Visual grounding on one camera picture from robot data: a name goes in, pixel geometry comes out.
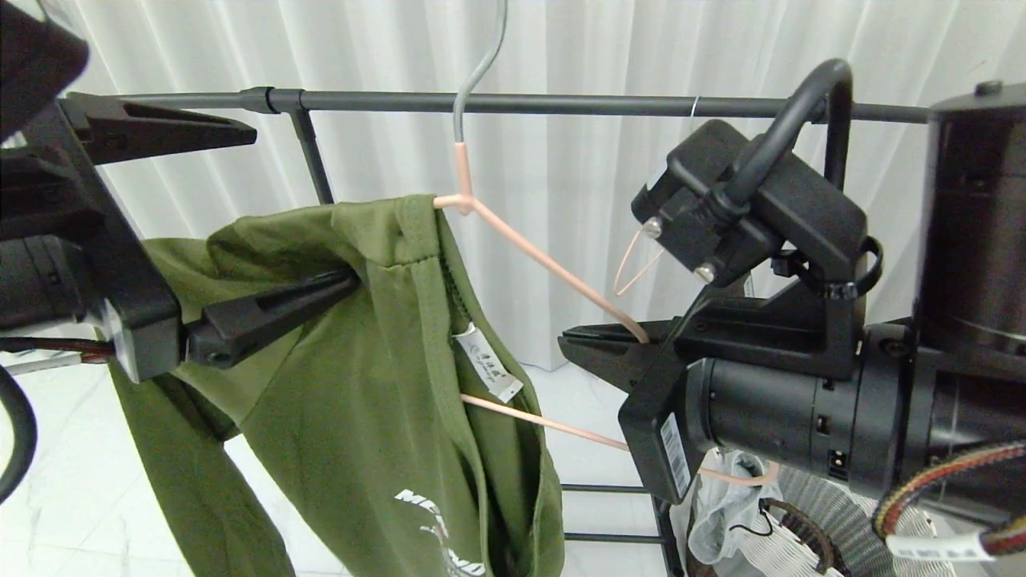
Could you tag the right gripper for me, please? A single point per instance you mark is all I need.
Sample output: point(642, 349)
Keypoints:
point(769, 417)

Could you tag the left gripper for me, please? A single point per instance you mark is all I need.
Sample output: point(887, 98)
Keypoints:
point(80, 240)

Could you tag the green long-sleeved shirt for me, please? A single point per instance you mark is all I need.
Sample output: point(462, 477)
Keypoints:
point(361, 417)

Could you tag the pink clothes hanger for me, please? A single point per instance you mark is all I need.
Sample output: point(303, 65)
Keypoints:
point(465, 176)
point(617, 282)

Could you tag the white laundry basket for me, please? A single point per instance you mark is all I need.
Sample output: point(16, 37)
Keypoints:
point(850, 521)

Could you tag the black clothes rack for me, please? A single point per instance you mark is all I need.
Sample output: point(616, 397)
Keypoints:
point(561, 102)

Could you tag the white curtain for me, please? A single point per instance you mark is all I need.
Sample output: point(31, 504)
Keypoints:
point(601, 176)

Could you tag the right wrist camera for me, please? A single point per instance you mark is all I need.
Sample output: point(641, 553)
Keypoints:
point(809, 224)

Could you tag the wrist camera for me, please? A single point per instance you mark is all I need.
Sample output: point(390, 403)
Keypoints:
point(32, 56)
point(809, 224)

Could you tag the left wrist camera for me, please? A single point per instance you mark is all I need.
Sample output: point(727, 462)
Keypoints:
point(32, 56)

